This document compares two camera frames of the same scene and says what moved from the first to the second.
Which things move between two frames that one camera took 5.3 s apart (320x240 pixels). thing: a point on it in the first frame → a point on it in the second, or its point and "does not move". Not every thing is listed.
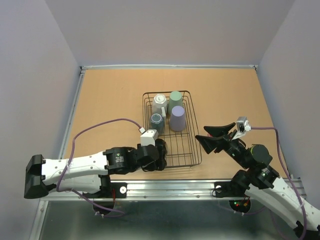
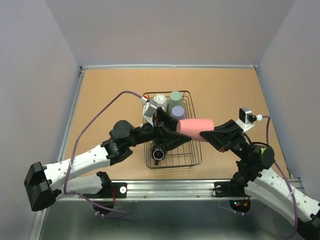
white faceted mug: x=159 y=105 does not move
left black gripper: x=151 y=167 → x=170 y=140
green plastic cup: x=175 y=99 does not move
